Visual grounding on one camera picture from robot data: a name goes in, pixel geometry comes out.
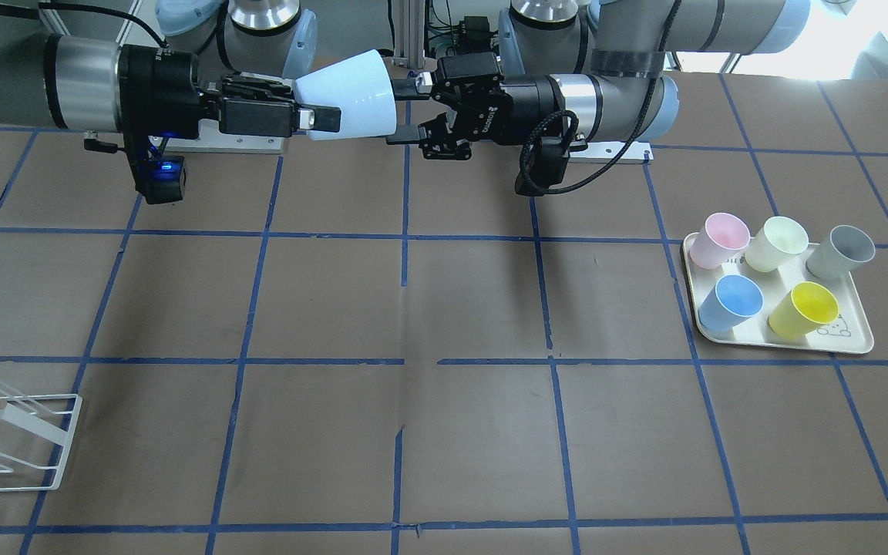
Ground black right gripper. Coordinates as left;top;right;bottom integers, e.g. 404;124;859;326
116;45;341;193

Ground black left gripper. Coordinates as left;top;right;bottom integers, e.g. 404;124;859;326
385;52;563;160

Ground light blue ikea cup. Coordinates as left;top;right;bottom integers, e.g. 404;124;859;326
293;50;397;141

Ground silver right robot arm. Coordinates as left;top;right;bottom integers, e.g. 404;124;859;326
0;1;348;204

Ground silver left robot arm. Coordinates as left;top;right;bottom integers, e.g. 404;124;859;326
386;1;811;160

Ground pink plastic cup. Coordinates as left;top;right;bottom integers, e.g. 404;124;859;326
688;212;752;270

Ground blue plastic cup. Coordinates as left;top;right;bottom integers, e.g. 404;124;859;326
698;274;765;331

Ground cream white plastic cup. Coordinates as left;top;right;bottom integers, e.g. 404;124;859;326
744;217;809;273

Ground yellow plastic cup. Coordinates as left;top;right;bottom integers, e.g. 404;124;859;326
768;281;841;340

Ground grey plastic cup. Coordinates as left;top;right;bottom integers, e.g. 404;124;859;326
805;224;876;280

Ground black power adapter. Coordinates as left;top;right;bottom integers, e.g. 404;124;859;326
454;15;494;54

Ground cream plastic tray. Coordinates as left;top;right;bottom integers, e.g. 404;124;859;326
682;232;875;355

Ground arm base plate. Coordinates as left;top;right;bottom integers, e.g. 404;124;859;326
570;141;654;165
163;120;289;155

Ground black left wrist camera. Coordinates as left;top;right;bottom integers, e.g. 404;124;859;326
514;126;588;197

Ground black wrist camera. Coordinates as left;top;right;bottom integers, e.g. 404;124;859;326
514;126;588;197
134;136;187;205

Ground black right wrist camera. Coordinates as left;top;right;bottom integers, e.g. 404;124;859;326
134;136;187;205

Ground white wire cup rack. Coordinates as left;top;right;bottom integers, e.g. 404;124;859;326
0;379;83;494

